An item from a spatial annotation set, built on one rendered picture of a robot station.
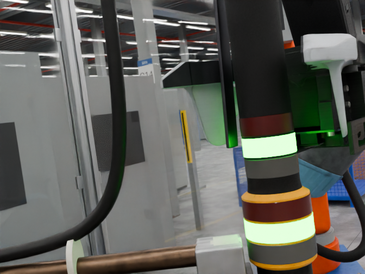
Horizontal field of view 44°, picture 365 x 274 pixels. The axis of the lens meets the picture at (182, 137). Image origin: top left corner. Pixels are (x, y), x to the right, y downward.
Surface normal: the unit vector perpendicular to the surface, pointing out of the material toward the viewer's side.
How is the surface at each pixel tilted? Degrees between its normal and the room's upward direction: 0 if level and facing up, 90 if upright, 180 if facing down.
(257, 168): 90
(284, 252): 90
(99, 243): 90
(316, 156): 99
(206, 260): 90
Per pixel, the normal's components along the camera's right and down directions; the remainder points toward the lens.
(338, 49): 0.74, -0.06
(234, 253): -0.06, 0.06
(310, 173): -0.36, 0.38
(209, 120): 0.56, 0.04
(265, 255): -0.60, 0.12
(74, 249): 0.99, -0.13
